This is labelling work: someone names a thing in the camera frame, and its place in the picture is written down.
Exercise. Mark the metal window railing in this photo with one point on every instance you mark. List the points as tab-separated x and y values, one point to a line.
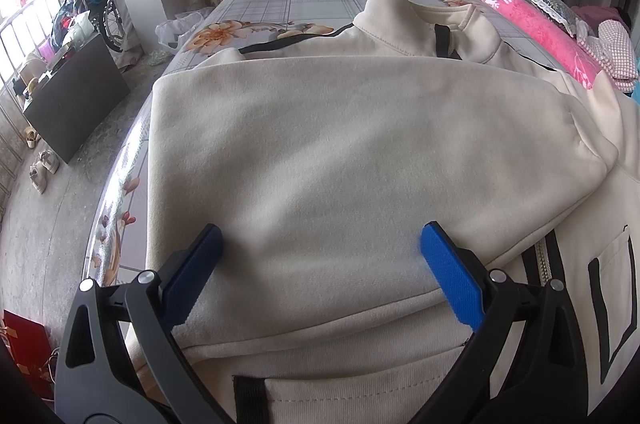
22	34

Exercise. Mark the pink checked cloth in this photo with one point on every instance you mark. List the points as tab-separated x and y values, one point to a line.
613	50

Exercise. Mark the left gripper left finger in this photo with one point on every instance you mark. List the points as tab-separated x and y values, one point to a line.
95	380

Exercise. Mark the red paper bag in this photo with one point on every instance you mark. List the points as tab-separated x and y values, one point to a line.
28	344

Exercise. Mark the white plastic bag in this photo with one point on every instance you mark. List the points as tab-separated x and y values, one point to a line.
173	34

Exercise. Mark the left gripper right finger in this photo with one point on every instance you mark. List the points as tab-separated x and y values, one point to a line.
524	362

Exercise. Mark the cream zip jacket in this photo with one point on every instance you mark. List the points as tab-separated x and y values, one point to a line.
321	158

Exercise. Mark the grey lace pillow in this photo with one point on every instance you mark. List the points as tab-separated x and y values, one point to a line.
564	16

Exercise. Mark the dark low cabinet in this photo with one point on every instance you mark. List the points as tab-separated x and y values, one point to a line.
77	98

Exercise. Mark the pink fleece blanket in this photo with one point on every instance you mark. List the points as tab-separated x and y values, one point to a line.
551	37

